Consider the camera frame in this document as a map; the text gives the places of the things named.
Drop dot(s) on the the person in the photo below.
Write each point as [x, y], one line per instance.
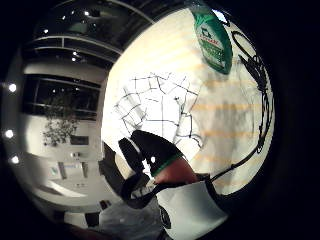
[190, 210]

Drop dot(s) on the round bright lamp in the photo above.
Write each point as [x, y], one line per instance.
[12, 87]
[15, 159]
[9, 134]

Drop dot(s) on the green potted plant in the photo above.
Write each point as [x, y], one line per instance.
[60, 128]

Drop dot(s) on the dark wall screen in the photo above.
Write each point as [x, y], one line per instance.
[79, 140]

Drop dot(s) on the green detergent bottle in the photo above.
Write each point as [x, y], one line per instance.
[213, 43]

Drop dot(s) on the white cloth with black lines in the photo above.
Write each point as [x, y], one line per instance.
[160, 106]

